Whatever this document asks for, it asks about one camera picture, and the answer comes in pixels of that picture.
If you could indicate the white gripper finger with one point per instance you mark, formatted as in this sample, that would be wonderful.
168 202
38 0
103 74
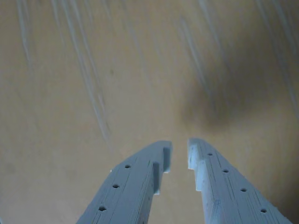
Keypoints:
229 193
126 191

